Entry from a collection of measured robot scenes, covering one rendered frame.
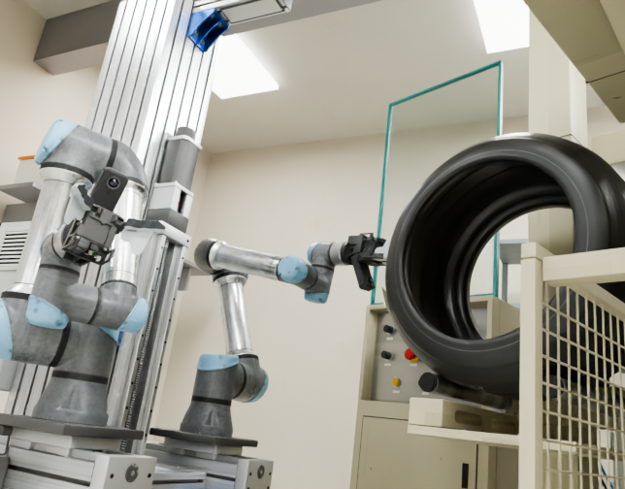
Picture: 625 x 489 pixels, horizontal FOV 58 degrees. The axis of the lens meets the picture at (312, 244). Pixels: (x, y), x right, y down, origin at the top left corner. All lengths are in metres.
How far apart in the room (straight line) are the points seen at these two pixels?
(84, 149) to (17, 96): 3.67
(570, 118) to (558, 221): 0.32
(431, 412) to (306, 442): 3.90
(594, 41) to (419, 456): 1.36
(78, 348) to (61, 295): 0.18
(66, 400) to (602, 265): 1.02
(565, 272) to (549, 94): 1.26
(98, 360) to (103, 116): 0.83
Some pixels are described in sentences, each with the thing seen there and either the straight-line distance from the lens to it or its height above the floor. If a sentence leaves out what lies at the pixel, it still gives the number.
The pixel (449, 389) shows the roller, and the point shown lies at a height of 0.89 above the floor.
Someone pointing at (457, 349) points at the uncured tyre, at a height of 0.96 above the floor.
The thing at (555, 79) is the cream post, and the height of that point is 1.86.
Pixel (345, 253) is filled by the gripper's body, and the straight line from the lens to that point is 1.68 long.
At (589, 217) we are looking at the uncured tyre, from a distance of 1.21.
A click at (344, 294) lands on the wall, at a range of 5.24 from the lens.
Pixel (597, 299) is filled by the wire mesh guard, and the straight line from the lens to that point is 0.87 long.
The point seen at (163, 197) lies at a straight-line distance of 1.66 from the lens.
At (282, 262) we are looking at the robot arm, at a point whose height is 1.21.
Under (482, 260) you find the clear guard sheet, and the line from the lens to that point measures 2.08.
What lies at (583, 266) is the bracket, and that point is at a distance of 0.68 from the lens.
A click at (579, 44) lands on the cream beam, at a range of 1.44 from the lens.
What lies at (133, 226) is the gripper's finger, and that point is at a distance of 1.00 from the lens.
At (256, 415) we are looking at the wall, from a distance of 5.43.
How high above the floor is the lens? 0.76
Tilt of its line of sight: 18 degrees up
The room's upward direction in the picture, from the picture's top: 8 degrees clockwise
